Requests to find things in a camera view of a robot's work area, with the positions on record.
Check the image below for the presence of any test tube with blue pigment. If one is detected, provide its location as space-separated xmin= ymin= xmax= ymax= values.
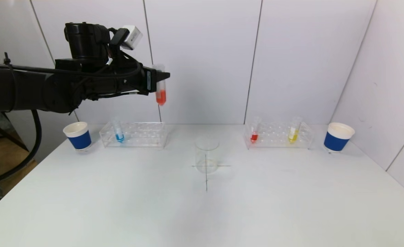
xmin=112 ymin=118 xmax=125 ymax=143

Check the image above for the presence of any dark tripod stand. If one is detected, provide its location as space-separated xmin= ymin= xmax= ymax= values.
xmin=0 ymin=113 xmax=29 ymax=153

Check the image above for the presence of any clear glass beaker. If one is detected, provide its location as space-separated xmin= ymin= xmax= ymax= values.
xmin=194 ymin=136 xmax=220 ymax=174

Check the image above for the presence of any blue white paper cup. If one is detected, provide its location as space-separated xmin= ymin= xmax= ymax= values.
xmin=63 ymin=121 xmax=92 ymax=151
xmin=324 ymin=122 xmax=356 ymax=153

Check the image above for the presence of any test tube with red pigment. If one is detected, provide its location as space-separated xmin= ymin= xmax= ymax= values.
xmin=251 ymin=117 xmax=262 ymax=143

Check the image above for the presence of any test tube with yellow pigment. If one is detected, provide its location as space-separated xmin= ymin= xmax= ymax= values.
xmin=289 ymin=117 xmax=303 ymax=143

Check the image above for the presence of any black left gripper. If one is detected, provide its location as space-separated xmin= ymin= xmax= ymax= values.
xmin=115 ymin=62 xmax=171 ymax=96

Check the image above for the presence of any clear acrylic test tube rack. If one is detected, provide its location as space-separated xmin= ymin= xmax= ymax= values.
xmin=244 ymin=120 xmax=315 ymax=150
xmin=100 ymin=122 xmax=169 ymax=149

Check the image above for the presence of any test tube with salmon pigment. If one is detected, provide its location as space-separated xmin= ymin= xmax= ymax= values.
xmin=153 ymin=63 xmax=168 ymax=106

